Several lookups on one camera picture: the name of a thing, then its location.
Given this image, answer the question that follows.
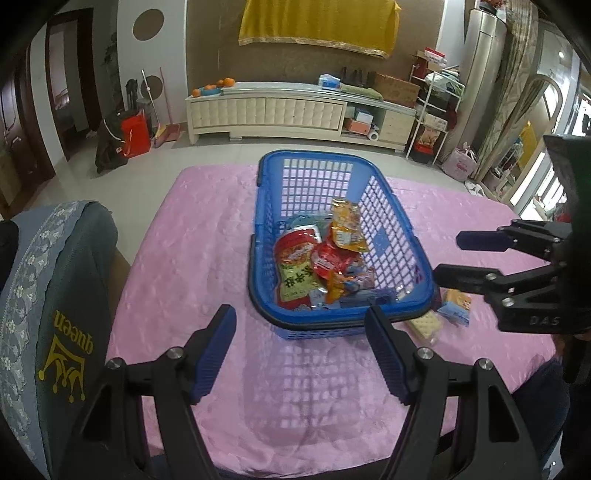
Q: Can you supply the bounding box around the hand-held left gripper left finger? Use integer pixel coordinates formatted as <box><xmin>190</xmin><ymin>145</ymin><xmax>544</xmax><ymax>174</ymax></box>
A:
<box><xmin>69</xmin><ymin>304</ymin><xmax>238</xmax><ymax>480</ymax></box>

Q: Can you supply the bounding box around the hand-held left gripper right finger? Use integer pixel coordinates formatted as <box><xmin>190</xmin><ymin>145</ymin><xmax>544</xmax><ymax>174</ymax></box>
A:
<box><xmin>365</xmin><ymin>305</ymin><xmax>542</xmax><ymax>480</ymax></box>

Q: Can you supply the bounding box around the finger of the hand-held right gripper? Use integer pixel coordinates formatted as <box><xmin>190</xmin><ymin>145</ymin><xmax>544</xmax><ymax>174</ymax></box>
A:
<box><xmin>456</xmin><ymin>220</ymin><xmax>573</xmax><ymax>259</ymax></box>
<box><xmin>433</xmin><ymin>263</ymin><xmax>567</xmax><ymax>302</ymax></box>

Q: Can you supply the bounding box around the small light blue snack packet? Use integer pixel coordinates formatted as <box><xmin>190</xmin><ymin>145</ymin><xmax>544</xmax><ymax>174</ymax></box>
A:
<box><xmin>436</xmin><ymin>288</ymin><xmax>474</xmax><ymax>328</ymax></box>

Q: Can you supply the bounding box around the clear cracker packet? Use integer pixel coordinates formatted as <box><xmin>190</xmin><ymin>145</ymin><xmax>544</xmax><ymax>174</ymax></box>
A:
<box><xmin>406</xmin><ymin>310</ymin><xmax>444</xmax><ymax>344</ymax></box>

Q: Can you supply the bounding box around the light blue cartoon snack packet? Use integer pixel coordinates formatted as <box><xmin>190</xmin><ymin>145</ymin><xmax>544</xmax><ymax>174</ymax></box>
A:
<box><xmin>309</xmin><ymin>286</ymin><xmax>398</xmax><ymax>311</ymax></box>

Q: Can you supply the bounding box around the purple snack packet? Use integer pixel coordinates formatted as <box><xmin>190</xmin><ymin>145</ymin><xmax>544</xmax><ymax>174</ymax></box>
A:
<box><xmin>344</xmin><ymin>265</ymin><xmax>377</xmax><ymax>296</ymax></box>

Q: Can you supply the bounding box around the blue plastic basket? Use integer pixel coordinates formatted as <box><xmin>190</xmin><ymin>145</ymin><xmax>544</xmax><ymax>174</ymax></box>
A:
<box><xmin>248</xmin><ymin>149</ymin><xmax>437</xmax><ymax>341</ymax></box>

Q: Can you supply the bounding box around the orange snack packet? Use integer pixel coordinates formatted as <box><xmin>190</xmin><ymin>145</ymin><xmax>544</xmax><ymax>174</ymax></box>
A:
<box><xmin>325</xmin><ymin>270</ymin><xmax>352</xmax><ymax>305</ymax></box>

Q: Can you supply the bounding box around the red and white snack packet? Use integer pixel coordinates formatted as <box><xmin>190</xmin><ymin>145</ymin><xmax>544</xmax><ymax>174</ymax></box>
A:
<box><xmin>311</xmin><ymin>242</ymin><xmax>365</xmax><ymax>282</ymax></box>

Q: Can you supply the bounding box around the snack packet with yellow-green label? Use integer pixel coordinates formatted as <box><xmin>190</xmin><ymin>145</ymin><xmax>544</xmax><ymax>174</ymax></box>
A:
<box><xmin>273</xmin><ymin>226</ymin><xmax>324</xmax><ymax>311</ymax></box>

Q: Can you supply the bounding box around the yellow snack packet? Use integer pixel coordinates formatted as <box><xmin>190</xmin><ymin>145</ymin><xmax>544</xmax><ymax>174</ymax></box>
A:
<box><xmin>330</xmin><ymin>198</ymin><xmax>370</xmax><ymax>254</ymax></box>

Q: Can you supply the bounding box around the pink bag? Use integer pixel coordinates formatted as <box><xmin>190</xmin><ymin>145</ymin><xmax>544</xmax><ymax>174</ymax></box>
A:
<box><xmin>441</xmin><ymin>143</ymin><xmax>478</xmax><ymax>182</ymax></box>

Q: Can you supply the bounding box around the pink tablecloth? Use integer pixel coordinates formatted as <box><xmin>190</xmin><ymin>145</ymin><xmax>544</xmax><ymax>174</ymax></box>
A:
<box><xmin>105</xmin><ymin>164</ymin><xmax>561</xmax><ymax>478</ymax></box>

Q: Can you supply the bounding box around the dark blue clothing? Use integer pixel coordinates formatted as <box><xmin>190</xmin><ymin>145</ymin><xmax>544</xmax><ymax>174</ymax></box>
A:
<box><xmin>508</xmin><ymin>357</ymin><xmax>591</xmax><ymax>480</ymax></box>

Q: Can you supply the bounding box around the printed red box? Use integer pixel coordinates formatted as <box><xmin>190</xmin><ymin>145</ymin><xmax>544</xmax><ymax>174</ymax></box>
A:
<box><xmin>413</xmin><ymin>127</ymin><xmax>444</xmax><ymax>155</ymax></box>

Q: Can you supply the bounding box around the white metal rack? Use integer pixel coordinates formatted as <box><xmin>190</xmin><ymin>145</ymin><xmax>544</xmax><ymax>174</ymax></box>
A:
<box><xmin>406</xmin><ymin>65</ymin><xmax>462</xmax><ymax>164</ymax></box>

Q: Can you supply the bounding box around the beige standing air conditioner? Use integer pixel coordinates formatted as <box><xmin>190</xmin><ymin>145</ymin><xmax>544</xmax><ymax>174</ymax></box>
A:
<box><xmin>443</xmin><ymin>0</ymin><xmax>509</xmax><ymax>158</ymax></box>

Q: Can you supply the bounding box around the cardboard box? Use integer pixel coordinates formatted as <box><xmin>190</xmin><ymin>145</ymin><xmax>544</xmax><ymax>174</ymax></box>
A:
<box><xmin>373</xmin><ymin>71</ymin><xmax>421</xmax><ymax>108</ymax></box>

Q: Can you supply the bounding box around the patterned curtain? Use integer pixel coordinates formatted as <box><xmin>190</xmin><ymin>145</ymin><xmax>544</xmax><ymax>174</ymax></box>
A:
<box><xmin>475</xmin><ymin>0</ymin><xmax>555</xmax><ymax>185</ymax></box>

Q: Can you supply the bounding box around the green cushion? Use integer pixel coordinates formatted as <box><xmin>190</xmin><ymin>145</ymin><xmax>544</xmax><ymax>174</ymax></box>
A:
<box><xmin>339</xmin><ymin>83</ymin><xmax>384</xmax><ymax>101</ymax></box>

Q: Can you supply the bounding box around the red and white box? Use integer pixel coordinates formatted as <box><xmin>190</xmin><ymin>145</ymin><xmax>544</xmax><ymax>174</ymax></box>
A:
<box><xmin>413</xmin><ymin>48</ymin><xmax>448</xmax><ymax>70</ymax></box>

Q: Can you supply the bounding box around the broom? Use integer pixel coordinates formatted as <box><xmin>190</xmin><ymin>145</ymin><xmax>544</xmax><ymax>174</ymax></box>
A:
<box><xmin>152</xmin><ymin>67</ymin><xmax>182</xmax><ymax>148</ymax></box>

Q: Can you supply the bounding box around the red bag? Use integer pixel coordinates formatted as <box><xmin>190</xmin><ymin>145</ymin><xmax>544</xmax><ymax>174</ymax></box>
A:
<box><xmin>121</xmin><ymin>113</ymin><xmax>152</xmax><ymax>158</ymax></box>

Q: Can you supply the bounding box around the black bag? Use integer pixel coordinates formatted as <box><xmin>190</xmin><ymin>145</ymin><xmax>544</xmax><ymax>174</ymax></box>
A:
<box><xmin>95</xmin><ymin>111</ymin><xmax>130</xmax><ymax>174</ymax></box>

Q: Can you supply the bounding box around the black cloth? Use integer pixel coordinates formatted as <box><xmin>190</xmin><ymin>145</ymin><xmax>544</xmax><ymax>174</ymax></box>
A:
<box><xmin>0</xmin><ymin>219</ymin><xmax>21</xmax><ymax>296</ymax></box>

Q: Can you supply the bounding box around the cream tufted cabinet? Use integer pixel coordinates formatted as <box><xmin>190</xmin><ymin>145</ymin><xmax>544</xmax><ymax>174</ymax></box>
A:
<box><xmin>185</xmin><ymin>82</ymin><xmax>419</xmax><ymax>151</ymax></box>

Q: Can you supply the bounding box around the mop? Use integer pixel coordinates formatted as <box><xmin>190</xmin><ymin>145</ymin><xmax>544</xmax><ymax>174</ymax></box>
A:
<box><xmin>140</xmin><ymin>69</ymin><xmax>160</xmax><ymax>139</ymax></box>

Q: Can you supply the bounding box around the brown wooden door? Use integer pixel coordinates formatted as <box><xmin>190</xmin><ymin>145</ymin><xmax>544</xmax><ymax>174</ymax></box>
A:
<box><xmin>0</xmin><ymin>60</ymin><xmax>56</xmax><ymax>208</ymax></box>

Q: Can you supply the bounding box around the yellow wall cloth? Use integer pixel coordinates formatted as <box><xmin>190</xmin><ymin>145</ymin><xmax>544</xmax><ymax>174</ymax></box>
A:
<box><xmin>238</xmin><ymin>0</ymin><xmax>402</xmax><ymax>60</ymax></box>

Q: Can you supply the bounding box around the round brown wall decoration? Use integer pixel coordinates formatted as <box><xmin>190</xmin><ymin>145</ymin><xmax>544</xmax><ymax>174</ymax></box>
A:
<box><xmin>133</xmin><ymin>8</ymin><xmax>165</xmax><ymax>42</ymax></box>

